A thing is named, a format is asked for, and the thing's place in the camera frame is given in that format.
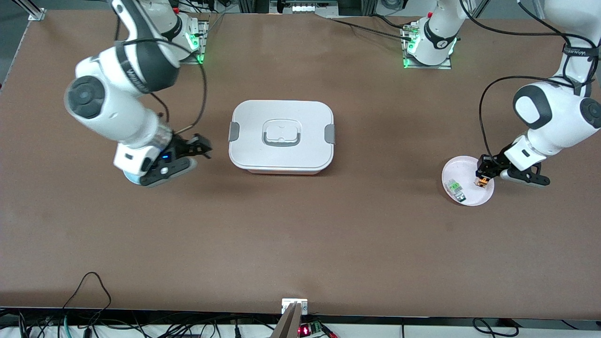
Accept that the circuit board with red light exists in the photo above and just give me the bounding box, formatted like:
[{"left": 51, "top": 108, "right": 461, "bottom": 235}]
[{"left": 299, "top": 321, "right": 330, "bottom": 338}]

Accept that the green switch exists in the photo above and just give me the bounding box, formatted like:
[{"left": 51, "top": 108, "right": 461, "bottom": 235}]
[{"left": 445, "top": 179, "right": 467, "bottom": 203}]

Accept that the white round plate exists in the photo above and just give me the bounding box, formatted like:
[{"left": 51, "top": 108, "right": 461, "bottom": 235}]
[{"left": 441, "top": 155, "right": 495, "bottom": 207}]

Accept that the aluminium camera mount bar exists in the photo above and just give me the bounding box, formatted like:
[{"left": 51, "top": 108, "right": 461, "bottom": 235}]
[{"left": 271, "top": 302, "right": 304, "bottom": 338}]

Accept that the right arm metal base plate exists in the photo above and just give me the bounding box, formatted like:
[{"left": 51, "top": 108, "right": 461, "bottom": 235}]
[{"left": 174, "top": 18, "right": 210, "bottom": 64}]

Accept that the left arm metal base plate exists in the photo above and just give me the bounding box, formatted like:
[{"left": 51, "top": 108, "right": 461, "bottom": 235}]
[{"left": 402, "top": 23, "right": 453, "bottom": 70}]

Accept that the black coiled cable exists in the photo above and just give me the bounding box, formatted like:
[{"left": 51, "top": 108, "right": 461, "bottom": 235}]
[{"left": 472, "top": 318, "right": 520, "bottom": 338}]

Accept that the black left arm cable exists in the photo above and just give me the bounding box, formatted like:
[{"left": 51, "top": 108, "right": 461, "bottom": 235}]
[{"left": 459, "top": 0, "right": 599, "bottom": 162}]

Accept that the black braided table cable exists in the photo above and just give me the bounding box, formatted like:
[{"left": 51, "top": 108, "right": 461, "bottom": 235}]
[{"left": 326, "top": 15, "right": 415, "bottom": 42}]

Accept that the black looped cable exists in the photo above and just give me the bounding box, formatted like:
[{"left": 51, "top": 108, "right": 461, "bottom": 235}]
[{"left": 59, "top": 271, "right": 113, "bottom": 338}]

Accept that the white lidded storage box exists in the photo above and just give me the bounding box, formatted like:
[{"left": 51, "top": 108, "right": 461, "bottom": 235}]
[{"left": 228, "top": 100, "right": 336, "bottom": 175}]

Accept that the aluminium frame post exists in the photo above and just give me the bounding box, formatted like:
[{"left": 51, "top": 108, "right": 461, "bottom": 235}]
[{"left": 12, "top": 0, "right": 46, "bottom": 22}]

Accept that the metal frame with light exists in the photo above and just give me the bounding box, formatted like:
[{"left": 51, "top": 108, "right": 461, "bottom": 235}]
[{"left": 270, "top": 0, "right": 339, "bottom": 15}]

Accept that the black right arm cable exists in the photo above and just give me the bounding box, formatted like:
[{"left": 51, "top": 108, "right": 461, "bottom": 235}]
[{"left": 113, "top": 38, "right": 208, "bottom": 137}]

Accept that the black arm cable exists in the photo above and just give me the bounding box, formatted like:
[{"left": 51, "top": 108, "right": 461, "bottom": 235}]
[
  {"left": 459, "top": 0, "right": 599, "bottom": 162},
  {"left": 113, "top": 38, "right": 208, "bottom": 137}
]

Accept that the small metal bracket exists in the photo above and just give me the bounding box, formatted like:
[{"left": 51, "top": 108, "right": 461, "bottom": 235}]
[{"left": 282, "top": 298, "right": 308, "bottom": 315}]

